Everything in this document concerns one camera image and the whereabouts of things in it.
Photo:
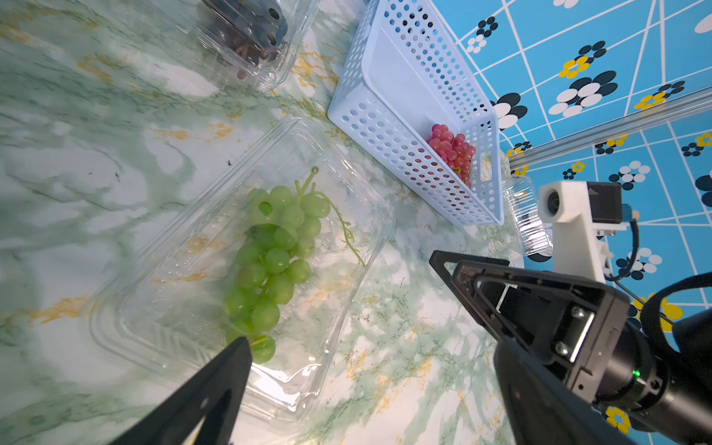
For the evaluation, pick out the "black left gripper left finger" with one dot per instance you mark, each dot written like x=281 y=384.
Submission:
x=207 y=403

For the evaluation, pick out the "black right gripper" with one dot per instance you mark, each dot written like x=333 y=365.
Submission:
x=577 y=327

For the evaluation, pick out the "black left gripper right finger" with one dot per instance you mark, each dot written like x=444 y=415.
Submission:
x=540 y=407

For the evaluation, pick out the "green grape bunch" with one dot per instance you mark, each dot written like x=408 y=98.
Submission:
x=275 y=259

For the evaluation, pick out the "white perforated plastic basket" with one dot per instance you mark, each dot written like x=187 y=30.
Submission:
x=403 y=75

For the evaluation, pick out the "clear plastic clamshell container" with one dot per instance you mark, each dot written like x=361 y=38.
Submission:
x=187 y=23

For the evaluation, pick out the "black grape bunch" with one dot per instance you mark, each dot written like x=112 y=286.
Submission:
x=255 y=31

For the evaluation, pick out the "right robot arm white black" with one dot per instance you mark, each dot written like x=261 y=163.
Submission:
x=681 y=409

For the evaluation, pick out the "aluminium corner post right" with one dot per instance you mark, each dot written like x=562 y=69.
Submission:
x=689 y=105

